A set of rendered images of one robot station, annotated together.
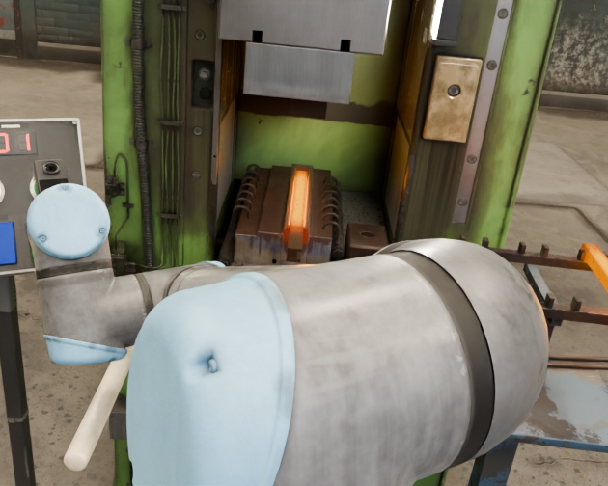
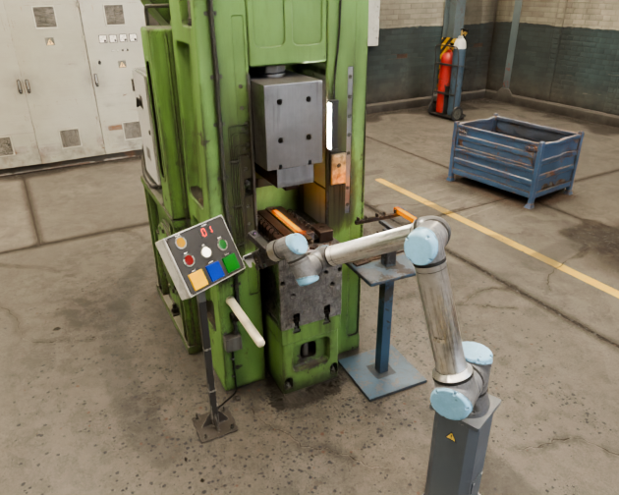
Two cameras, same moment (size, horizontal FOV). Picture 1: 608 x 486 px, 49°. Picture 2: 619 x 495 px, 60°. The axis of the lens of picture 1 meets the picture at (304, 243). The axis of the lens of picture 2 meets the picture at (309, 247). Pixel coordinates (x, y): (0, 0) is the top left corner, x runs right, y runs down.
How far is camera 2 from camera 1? 1.64 m
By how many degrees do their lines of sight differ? 23
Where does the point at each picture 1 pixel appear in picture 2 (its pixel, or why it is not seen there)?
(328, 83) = (306, 176)
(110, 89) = (212, 198)
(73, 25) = not seen: outside the picture
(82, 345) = (313, 276)
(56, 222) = (298, 245)
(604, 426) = not seen: hidden behind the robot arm
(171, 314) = (418, 234)
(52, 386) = (145, 361)
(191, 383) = (427, 239)
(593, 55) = not seen: hidden behind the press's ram
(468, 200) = (349, 202)
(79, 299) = (308, 264)
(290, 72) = (293, 176)
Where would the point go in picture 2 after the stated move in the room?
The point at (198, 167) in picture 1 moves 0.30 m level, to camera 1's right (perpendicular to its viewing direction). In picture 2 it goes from (250, 220) to (302, 210)
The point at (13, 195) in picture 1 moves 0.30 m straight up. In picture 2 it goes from (214, 250) to (207, 189)
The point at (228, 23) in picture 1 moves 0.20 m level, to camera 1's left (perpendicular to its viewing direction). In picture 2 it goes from (270, 165) to (230, 171)
